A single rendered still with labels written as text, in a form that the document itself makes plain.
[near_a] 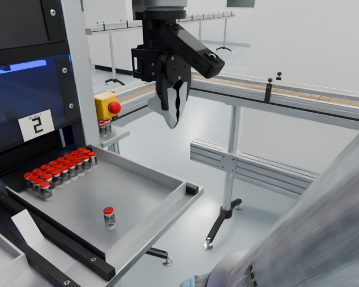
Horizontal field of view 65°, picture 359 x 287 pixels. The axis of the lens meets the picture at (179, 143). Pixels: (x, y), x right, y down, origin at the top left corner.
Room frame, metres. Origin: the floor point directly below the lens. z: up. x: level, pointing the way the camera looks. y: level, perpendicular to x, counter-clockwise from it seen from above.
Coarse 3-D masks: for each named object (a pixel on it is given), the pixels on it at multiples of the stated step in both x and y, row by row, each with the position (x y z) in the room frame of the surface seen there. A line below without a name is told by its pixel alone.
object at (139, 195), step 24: (120, 168) 0.68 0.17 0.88; (144, 168) 0.63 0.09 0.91; (24, 192) 0.56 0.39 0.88; (72, 192) 0.56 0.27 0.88; (96, 192) 0.56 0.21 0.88; (120, 192) 0.56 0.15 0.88; (144, 192) 0.56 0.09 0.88; (168, 192) 0.56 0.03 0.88; (48, 216) 0.44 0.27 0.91; (72, 216) 0.48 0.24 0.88; (96, 216) 0.48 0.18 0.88; (120, 216) 0.48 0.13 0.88; (144, 216) 0.44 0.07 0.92; (96, 240) 0.41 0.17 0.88; (120, 240) 0.38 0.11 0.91
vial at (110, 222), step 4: (112, 212) 0.44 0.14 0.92; (104, 216) 0.44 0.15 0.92; (108, 216) 0.44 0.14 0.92; (112, 216) 0.44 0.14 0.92; (104, 220) 0.44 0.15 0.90; (108, 220) 0.44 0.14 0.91; (112, 220) 0.44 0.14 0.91; (108, 224) 0.44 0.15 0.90; (112, 224) 0.44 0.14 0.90; (108, 228) 0.44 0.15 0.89; (112, 228) 0.44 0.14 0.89
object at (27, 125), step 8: (40, 112) 0.68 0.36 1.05; (48, 112) 0.70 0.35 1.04; (24, 120) 0.64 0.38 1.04; (48, 120) 0.69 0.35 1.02; (24, 128) 0.64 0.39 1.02; (32, 128) 0.65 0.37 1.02; (40, 128) 0.67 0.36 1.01; (48, 128) 0.69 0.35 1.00; (24, 136) 0.63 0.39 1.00; (32, 136) 0.65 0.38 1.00
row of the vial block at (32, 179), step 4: (84, 152) 0.69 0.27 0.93; (88, 152) 0.69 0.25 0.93; (76, 156) 0.67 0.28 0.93; (80, 156) 0.66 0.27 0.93; (64, 160) 0.64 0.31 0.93; (68, 160) 0.64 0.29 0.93; (72, 160) 0.65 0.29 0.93; (56, 164) 0.62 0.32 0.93; (60, 164) 0.62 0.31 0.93; (64, 164) 0.63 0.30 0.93; (48, 168) 0.60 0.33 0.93; (52, 168) 0.60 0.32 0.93; (56, 168) 0.61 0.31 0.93; (40, 172) 0.59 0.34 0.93; (44, 172) 0.59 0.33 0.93; (48, 172) 0.59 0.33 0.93; (32, 176) 0.57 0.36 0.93; (36, 176) 0.57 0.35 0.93; (40, 176) 0.57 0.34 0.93; (32, 180) 0.55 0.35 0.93; (32, 184) 0.55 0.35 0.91; (32, 188) 0.55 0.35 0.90; (32, 192) 0.55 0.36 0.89; (36, 192) 0.55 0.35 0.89
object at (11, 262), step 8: (0, 240) 0.39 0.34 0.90; (8, 240) 0.38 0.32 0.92; (0, 248) 0.39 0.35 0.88; (8, 248) 0.38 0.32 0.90; (16, 248) 0.36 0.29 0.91; (0, 256) 0.37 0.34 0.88; (8, 256) 0.37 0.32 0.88; (16, 256) 0.36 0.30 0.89; (24, 256) 0.34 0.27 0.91; (0, 264) 0.35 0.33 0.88; (8, 264) 0.32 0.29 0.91; (16, 264) 0.33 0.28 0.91; (24, 264) 0.34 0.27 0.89; (0, 272) 0.31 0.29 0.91; (8, 272) 0.32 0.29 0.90; (16, 272) 0.33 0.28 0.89; (0, 280) 0.31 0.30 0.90; (8, 280) 0.32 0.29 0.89
